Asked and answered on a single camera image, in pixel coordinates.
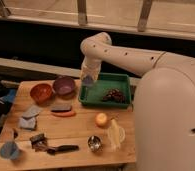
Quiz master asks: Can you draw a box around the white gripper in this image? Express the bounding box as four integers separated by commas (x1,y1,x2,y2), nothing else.
80,57,102,83

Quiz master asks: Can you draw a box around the blue sponge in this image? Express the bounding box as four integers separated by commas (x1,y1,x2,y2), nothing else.
82,75,94,87

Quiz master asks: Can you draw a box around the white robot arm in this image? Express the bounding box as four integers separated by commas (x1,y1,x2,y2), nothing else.
80,32,195,171

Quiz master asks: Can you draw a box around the green plastic tray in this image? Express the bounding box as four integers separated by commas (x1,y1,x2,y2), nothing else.
78,73,131,108

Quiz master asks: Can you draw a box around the purple plastic bowl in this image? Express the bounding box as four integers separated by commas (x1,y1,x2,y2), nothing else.
53,76,76,96

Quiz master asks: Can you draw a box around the dark grape bunch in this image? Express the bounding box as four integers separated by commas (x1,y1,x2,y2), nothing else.
102,89,125,103

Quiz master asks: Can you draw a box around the yellow apple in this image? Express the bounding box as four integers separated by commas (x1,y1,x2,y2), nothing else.
95,113,108,127

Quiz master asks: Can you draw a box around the orange plastic bowl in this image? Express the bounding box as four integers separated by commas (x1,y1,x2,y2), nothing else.
30,83,52,104

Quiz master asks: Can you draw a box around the yellow banana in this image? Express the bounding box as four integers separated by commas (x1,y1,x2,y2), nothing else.
110,119,120,149

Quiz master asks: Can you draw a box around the clear glass mug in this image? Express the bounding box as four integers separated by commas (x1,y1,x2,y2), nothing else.
107,126,125,143

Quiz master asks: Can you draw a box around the grey cloth piece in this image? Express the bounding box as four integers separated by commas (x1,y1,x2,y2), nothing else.
22,105,42,119

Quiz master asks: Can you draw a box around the small metal cup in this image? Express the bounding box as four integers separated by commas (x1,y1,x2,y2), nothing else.
87,135,102,152

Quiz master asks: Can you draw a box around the grey folded cloth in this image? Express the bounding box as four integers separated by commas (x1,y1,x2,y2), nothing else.
19,117,36,130

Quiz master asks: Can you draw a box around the blue object at table edge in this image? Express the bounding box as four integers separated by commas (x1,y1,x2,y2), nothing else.
0,89,17,103

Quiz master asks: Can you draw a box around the small brown block toy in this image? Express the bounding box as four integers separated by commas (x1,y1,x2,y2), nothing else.
30,133,47,149

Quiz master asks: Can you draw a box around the blue plastic cup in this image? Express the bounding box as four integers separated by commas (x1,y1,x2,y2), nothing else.
0,141,20,160

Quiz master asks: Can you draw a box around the black handled tool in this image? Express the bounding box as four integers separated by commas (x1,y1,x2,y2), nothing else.
46,145,79,155

